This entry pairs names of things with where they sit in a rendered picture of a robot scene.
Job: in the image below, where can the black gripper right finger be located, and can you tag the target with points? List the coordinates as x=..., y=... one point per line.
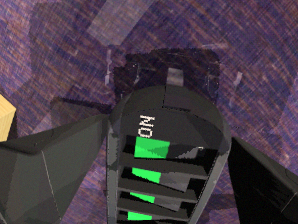
x=265, y=191

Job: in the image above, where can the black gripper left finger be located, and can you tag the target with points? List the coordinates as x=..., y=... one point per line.
x=40, y=173

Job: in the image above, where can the dark grey controller unit with white label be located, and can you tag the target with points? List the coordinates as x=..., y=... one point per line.
x=166, y=147

